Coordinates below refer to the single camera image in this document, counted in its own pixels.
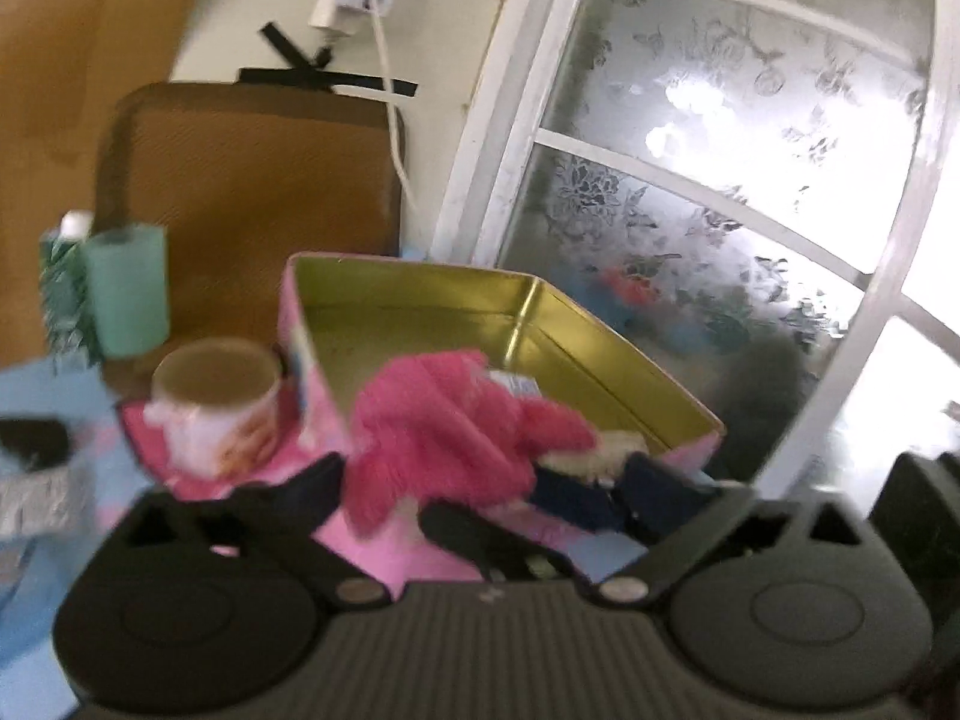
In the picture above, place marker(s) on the printed blue pink blanket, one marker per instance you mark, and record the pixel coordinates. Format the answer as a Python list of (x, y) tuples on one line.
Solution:
[(94, 420)]

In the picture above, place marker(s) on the green drink carton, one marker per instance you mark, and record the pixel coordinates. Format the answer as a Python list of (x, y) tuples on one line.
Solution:
[(64, 300)]

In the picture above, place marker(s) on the round cookie can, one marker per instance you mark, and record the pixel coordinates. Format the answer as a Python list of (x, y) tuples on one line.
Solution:
[(217, 412)]

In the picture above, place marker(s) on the black oval object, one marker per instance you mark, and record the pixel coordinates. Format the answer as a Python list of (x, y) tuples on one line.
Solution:
[(34, 442)]

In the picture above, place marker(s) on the brown woven chair back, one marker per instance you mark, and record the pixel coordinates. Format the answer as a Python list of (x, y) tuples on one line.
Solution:
[(255, 195)]

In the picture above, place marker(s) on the pink biscuit tin box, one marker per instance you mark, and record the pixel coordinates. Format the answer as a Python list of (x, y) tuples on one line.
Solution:
[(420, 315)]

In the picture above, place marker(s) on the teal paper roll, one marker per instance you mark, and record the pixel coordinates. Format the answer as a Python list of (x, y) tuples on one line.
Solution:
[(127, 292)]

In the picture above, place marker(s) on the frosted glass window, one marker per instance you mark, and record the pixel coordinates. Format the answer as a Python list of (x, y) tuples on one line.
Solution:
[(712, 165)]

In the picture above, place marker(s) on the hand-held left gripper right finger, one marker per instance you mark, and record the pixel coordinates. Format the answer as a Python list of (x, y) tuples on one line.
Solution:
[(660, 495)]

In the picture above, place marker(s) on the crossed black tape strips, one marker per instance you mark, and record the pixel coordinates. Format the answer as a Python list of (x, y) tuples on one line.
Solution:
[(322, 75)]

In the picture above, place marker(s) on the white power adapter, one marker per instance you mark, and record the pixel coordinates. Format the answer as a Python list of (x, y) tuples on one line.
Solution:
[(349, 4)]

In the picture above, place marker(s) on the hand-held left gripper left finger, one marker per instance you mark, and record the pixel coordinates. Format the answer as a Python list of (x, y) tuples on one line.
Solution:
[(322, 487)]

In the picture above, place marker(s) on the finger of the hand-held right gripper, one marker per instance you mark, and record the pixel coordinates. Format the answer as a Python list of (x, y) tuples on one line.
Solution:
[(495, 544), (577, 506)]

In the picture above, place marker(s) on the pink plush toy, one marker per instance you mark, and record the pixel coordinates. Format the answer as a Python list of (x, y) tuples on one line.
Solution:
[(450, 435)]

